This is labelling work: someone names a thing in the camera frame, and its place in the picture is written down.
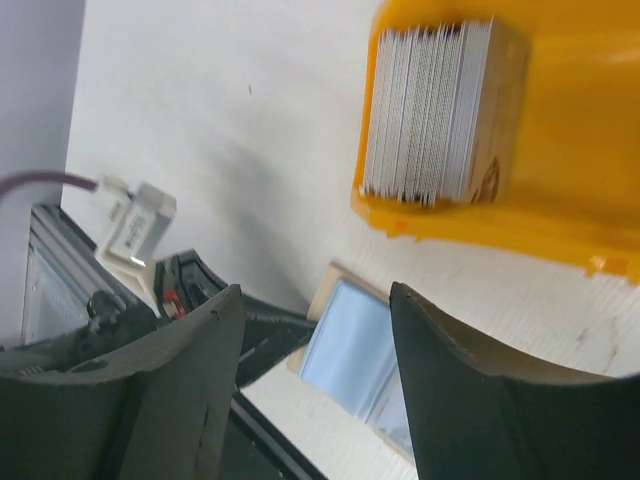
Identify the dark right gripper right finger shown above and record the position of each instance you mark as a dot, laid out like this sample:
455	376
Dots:
480	409

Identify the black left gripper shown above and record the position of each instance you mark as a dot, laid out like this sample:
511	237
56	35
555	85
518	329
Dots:
181	284

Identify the yellow plastic bin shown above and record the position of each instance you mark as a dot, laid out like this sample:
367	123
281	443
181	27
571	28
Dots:
573	192

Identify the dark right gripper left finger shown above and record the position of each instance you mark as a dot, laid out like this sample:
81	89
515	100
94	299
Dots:
144	400

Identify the beige card holder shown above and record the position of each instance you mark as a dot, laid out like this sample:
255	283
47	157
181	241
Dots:
351	356

